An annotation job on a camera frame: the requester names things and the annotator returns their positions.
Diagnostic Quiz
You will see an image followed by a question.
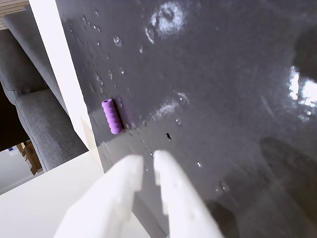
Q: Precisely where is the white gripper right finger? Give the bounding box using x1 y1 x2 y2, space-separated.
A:
153 149 225 238

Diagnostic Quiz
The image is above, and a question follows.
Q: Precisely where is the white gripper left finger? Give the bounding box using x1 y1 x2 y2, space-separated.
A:
53 154 145 238

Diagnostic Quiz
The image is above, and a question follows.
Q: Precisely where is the purple ribbed pen grip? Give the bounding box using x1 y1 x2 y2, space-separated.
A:
101 99 124 135

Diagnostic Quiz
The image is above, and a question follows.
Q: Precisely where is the brown cardboard box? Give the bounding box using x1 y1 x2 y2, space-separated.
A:
21 140 44 176

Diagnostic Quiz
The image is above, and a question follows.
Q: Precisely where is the glossy black table mat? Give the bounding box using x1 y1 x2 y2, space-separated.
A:
54 0 317 238

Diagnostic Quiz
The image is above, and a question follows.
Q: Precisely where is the grey fabric chair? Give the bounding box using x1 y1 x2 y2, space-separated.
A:
0 4 90 172

